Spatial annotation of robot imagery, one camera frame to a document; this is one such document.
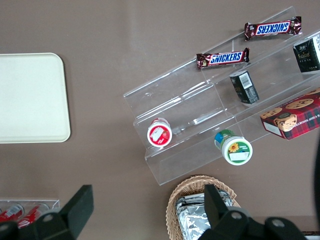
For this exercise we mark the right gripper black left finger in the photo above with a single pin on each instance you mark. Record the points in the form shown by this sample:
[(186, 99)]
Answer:
[(77, 212)]

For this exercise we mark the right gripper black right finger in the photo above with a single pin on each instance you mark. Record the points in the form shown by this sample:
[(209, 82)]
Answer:
[(217, 210)]

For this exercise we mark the light wicker basket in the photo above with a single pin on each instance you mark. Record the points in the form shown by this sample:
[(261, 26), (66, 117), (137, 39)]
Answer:
[(172, 207)]

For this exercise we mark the cream plastic tray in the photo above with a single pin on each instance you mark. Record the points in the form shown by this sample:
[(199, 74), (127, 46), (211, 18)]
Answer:
[(30, 97)]

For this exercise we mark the clear acrylic bottle rack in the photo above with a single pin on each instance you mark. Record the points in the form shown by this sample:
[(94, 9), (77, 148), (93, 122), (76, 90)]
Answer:
[(53, 203)]

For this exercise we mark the stacked foil containers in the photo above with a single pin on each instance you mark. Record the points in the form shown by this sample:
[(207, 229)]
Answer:
[(192, 220)]

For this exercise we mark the red cola bottle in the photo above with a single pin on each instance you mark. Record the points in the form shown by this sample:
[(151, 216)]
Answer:
[(32, 216), (10, 213)]

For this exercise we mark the green sunflower yogurt cup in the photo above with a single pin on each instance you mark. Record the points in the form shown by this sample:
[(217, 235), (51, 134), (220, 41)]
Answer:
[(236, 150)]

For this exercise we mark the red strawberry yogurt cup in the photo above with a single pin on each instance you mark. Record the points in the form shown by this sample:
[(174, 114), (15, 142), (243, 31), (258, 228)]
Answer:
[(159, 135)]

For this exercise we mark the clear acrylic stepped shelf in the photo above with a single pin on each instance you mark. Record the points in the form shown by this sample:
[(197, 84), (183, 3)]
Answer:
[(175, 100)]

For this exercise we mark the red tartan cookie box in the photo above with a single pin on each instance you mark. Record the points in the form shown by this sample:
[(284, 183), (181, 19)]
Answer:
[(297, 117)]

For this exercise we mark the small black drink carton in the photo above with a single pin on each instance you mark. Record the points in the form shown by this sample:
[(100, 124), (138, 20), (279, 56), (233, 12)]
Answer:
[(308, 55), (246, 87)]

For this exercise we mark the Snickers chocolate bar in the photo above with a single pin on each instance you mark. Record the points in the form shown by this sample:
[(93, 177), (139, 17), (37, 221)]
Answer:
[(272, 28), (225, 58)]

